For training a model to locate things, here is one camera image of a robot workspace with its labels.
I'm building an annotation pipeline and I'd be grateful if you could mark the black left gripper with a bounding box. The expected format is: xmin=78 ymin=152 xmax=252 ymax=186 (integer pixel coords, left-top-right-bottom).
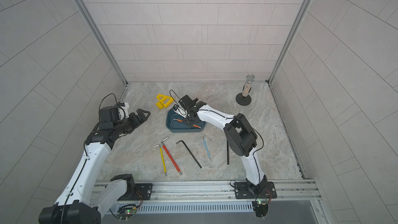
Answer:
xmin=113 ymin=109 xmax=151 ymax=135

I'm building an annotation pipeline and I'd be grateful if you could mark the orange hex key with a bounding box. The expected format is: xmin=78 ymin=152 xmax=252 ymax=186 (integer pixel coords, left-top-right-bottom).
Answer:
xmin=171 ymin=118 xmax=202 ymax=129

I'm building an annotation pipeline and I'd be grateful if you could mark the blue hex key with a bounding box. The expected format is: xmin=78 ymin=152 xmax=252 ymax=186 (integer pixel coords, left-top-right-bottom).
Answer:
xmin=203 ymin=136 xmax=211 ymax=160

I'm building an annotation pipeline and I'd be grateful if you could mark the long black hex key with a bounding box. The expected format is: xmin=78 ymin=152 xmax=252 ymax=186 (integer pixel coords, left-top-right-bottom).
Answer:
xmin=226 ymin=141 xmax=230 ymax=165

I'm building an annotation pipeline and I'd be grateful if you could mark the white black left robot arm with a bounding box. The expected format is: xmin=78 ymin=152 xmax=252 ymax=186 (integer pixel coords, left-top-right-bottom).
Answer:
xmin=38 ymin=102 xmax=151 ymax=224

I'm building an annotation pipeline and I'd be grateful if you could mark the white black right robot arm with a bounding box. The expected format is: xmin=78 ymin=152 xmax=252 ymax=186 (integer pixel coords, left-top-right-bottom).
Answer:
xmin=173 ymin=95 xmax=267 ymax=194

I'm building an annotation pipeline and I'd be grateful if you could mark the teal plastic storage box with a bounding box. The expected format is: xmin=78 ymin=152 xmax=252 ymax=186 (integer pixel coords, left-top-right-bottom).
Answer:
xmin=166 ymin=110 xmax=206 ymax=133

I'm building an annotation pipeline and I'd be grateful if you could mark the yellow hex key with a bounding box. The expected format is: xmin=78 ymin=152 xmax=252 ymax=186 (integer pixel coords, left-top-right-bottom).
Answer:
xmin=154 ymin=144 xmax=167 ymax=176

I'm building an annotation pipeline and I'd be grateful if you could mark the red hex key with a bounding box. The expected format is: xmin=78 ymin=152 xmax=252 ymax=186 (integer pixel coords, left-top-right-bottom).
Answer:
xmin=161 ymin=137 xmax=182 ymax=175

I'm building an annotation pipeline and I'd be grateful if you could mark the yellow plastic triangle holder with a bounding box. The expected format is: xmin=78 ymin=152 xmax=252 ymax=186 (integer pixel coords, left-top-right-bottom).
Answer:
xmin=155 ymin=94 xmax=174 ymax=110

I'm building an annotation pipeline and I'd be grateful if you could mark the black stand with glitter tube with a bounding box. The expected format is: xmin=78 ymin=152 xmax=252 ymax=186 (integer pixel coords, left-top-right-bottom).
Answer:
xmin=235 ymin=74 xmax=256 ymax=106

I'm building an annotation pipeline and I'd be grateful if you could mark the left green circuit board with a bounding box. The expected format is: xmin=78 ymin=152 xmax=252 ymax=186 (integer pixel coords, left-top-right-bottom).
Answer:
xmin=117 ymin=204 xmax=137 ymax=222

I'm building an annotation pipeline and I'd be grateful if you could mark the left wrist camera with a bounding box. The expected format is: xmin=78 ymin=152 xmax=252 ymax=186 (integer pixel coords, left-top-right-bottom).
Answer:
xmin=99 ymin=102 xmax=129 ymax=123

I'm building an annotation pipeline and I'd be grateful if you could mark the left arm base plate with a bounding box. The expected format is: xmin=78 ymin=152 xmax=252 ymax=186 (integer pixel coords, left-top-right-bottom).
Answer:
xmin=118 ymin=183 xmax=153 ymax=201

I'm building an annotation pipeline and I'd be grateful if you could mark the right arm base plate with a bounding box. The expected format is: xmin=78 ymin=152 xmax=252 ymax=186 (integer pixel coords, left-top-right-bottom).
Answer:
xmin=233 ymin=181 xmax=277 ymax=199

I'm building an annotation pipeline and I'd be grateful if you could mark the aluminium mounting rail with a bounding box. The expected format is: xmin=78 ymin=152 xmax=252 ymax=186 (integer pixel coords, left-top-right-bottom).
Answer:
xmin=60 ymin=178 xmax=322 ymax=206

